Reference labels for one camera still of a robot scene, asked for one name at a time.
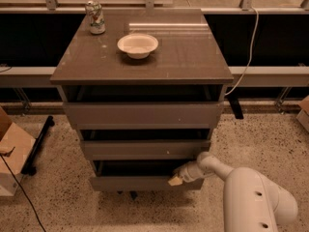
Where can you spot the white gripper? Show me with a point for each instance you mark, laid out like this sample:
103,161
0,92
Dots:
186,172

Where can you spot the grey bottom drawer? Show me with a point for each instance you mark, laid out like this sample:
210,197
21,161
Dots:
138,175

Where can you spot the grey drawer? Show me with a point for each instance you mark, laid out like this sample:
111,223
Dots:
138,175
143,116
144,150

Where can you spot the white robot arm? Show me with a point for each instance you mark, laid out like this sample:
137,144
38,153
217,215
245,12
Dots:
251,201

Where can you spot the grey middle drawer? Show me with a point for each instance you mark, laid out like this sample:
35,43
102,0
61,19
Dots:
144,150

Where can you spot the grey drawer cabinet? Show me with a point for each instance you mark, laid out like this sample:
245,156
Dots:
187,66

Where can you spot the grey top drawer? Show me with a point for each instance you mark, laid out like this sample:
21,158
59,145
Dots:
143,116

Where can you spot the black table leg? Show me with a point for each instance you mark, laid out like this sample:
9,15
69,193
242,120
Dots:
233,100

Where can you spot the white paper bowl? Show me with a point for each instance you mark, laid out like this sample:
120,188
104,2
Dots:
137,45

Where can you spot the cardboard box right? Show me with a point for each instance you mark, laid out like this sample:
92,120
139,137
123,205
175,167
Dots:
303,115

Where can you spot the cardboard box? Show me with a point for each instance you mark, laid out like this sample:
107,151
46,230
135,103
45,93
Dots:
303,115
15,145

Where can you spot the black bar stand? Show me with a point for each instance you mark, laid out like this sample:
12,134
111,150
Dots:
29,168

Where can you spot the cardboard box left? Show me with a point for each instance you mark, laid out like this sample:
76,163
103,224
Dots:
15,145

